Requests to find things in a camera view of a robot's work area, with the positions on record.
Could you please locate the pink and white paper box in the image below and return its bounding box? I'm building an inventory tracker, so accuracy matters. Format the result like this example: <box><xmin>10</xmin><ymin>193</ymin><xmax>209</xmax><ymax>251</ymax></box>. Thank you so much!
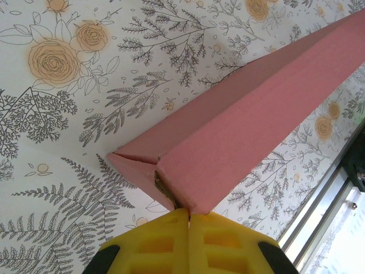
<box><xmin>107</xmin><ymin>11</ymin><xmax>365</xmax><ymax>215</ymax></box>

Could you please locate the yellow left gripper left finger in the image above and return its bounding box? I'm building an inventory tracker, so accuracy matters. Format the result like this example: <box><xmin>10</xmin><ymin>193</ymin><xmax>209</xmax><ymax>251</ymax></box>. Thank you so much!
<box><xmin>90</xmin><ymin>207</ymin><xmax>191</xmax><ymax>274</ymax></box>

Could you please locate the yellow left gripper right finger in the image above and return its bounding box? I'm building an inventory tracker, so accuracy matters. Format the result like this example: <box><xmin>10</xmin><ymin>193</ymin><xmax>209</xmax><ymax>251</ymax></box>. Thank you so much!
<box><xmin>188</xmin><ymin>212</ymin><xmax>297</xmax><ymax>274</ymax></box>

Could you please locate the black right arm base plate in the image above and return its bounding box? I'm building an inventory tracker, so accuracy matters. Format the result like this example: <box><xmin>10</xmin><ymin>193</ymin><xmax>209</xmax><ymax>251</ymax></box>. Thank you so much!
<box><xmin>341</xmin><ymin>136</ymin><xmax>365</xmax><ymax>195</ymax></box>

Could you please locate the long aluminium base rail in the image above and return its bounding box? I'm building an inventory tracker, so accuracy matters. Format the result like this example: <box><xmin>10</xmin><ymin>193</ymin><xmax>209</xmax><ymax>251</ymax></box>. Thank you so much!
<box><xmin>278</xmin><ymin>121</ymin><xmax>365</xmax><ymax>274</ymax></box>

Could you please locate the floral printed table cover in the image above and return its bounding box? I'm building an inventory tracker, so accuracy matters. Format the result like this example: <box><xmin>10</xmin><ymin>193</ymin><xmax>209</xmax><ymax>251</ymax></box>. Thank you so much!
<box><xmin>0</xmin><ymin>0</ymin><xmax>365</xmax><ymax>274</ymax></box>

